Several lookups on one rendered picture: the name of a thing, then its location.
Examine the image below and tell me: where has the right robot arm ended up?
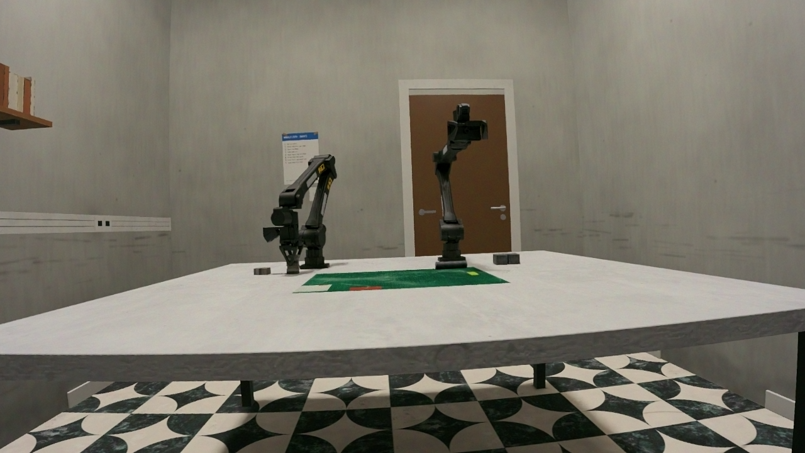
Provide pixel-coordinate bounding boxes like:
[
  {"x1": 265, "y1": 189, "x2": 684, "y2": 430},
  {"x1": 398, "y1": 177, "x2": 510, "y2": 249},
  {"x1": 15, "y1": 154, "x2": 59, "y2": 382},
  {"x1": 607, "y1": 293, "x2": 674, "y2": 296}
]
[{"x1": 263, "y1": 154, "x2": 337, "y2": 269}]

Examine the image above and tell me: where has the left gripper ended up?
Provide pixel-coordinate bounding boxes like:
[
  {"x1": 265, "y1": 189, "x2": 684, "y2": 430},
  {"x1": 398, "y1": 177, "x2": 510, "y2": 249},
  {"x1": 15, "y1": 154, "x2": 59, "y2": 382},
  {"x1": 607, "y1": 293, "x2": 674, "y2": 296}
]
[{"x1": 447, "y1": 120, "x2": 488, "y2": 143}]

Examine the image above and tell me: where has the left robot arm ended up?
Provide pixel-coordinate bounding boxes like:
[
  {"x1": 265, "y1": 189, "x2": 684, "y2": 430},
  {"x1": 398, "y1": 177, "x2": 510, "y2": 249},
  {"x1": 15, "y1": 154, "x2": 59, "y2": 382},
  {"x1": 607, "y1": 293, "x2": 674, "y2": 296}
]
[{"x1": 432, "y1": 103, "x2": 471, "y2": 262}]

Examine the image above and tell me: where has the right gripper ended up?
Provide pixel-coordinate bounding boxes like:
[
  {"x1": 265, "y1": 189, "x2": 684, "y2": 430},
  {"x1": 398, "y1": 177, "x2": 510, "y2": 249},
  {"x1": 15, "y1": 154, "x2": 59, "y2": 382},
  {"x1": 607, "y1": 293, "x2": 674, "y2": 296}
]
[{"x1": 279, "y1": 225, "x2": 304, "y2": 266}]

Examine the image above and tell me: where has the green mat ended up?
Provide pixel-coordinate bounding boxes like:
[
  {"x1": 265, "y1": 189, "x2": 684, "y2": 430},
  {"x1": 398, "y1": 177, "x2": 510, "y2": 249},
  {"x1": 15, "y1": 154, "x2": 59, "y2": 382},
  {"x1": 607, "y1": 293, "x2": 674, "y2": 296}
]
[{"x1": 293, "y1": 267, "x2": 511, "y2": 293}]

